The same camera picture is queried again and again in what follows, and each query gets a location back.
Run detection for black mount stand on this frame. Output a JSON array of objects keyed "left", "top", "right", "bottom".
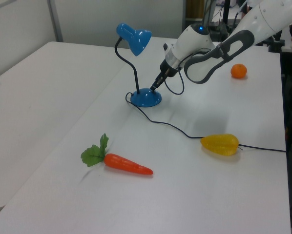
[{"left": 269, "top": 30, "right": 286, "bottom": 53}]

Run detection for orange mandarin fruit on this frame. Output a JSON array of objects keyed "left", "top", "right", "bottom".
[{"left": 230, "top": 63, "right": 248, "bottom": 79}]

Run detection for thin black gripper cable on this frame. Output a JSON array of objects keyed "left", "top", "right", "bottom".
[{"left": 164, "top": 66, "right": 185, "bottom": 96}]

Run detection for yellow plastic starfruit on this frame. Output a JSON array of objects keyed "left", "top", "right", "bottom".
[{"left": 200, "top": 134, "right": 240, "bottom": 156}]

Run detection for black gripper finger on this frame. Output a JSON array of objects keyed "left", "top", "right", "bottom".
[
  {"left": 150, "top": 71, "right": 165, "bottom": 92},
  {"left": 153, "top": 72, "right": 168, "bottom": 92}
]

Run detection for blue desk lamp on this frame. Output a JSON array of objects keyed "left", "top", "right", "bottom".
[{"left": 114, "top": 22, "right": 163, "bottom": 108}]

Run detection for orange plastic carrot green leaves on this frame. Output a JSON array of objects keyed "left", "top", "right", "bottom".
[{"left": 81, "top": 133, "right": 154, "bottom": 176}]

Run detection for black lamp power cable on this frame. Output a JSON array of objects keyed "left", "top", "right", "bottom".
[{"left": 125, "top": 92, "right": 287, "bottom": 153}]

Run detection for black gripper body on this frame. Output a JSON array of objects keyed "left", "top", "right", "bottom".
[{"left": 160, "top": 58, "right": 180, "bottom": 78}]

